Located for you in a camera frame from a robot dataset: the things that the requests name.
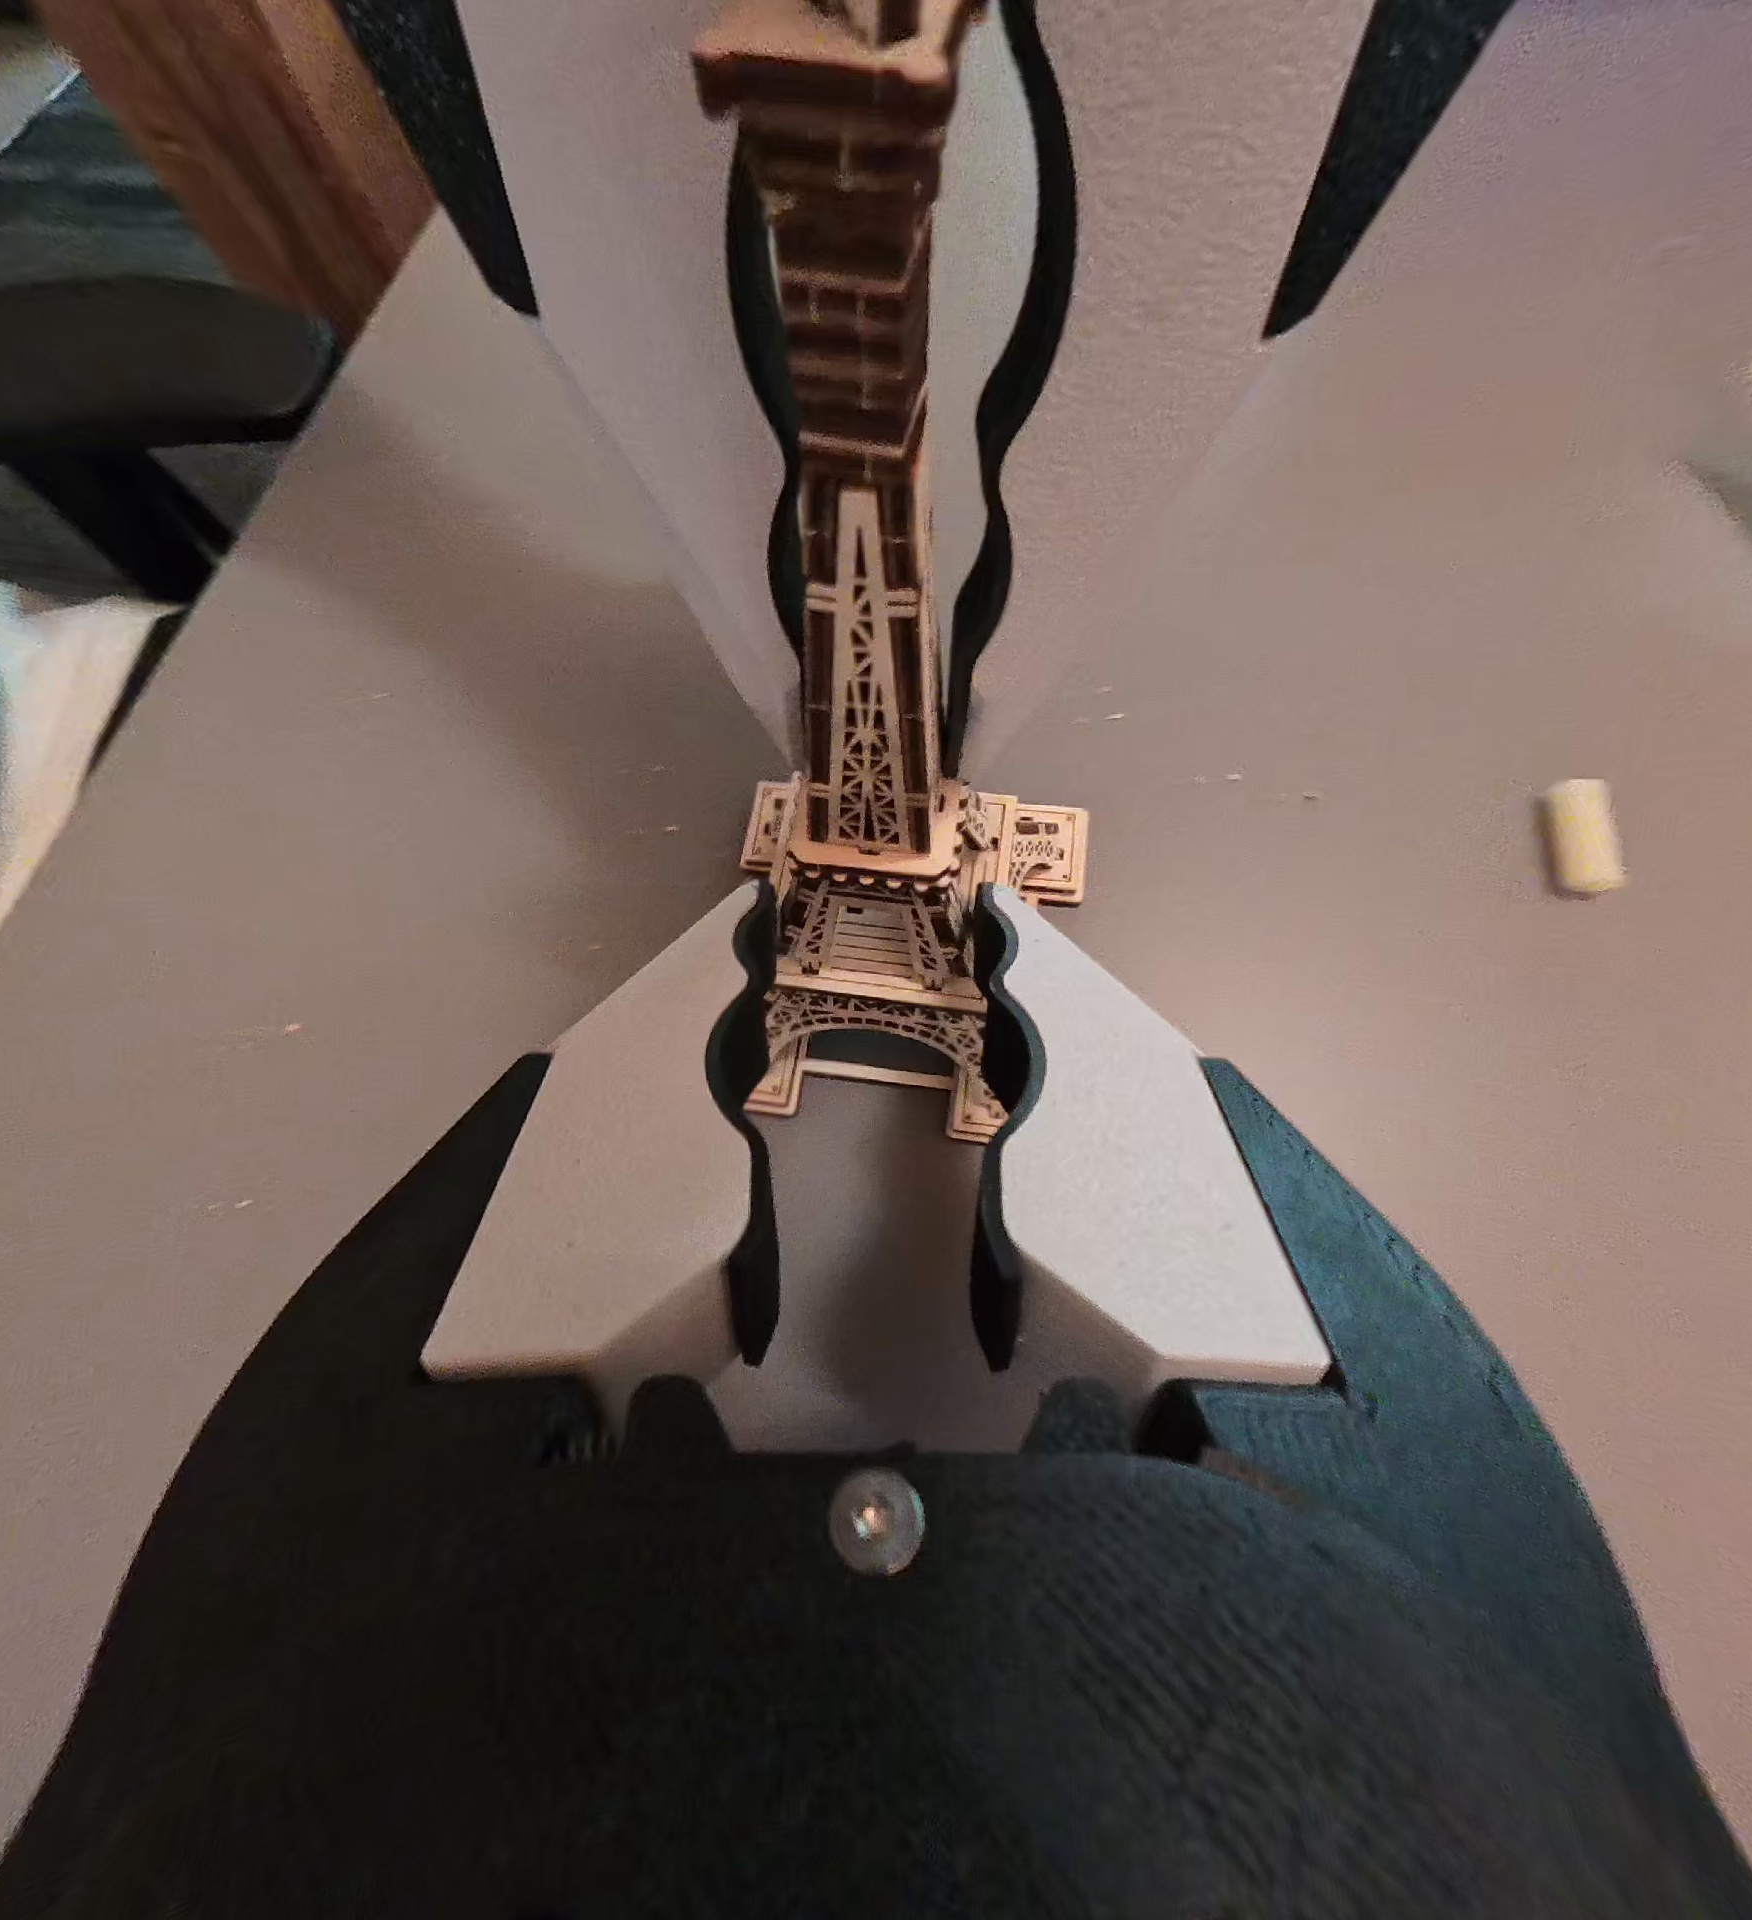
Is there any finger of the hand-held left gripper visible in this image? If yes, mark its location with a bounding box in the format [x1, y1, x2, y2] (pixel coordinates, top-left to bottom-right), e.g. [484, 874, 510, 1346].
[449, 0, 806, 737]
[943, 0, 1361, 737]

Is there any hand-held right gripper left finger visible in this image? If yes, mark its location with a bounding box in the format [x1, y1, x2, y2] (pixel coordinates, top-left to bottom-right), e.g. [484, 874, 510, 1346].
[417, 878, 784, 1387]

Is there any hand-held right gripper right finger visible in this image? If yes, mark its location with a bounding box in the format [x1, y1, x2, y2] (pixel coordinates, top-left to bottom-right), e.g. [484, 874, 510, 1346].
[973, 881, 1336, 1387]

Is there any wooden tower model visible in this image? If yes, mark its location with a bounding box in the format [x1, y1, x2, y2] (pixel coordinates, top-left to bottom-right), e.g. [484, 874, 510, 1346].
[693, 0, 1088, 1142]

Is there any grey desk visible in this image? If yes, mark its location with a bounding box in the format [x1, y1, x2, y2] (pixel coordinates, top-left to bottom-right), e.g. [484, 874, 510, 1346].
[0, 0, 1752, 1920]

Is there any black office chair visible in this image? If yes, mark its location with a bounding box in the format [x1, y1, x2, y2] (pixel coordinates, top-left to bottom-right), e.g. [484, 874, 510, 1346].
[0, 277, 336, 603]

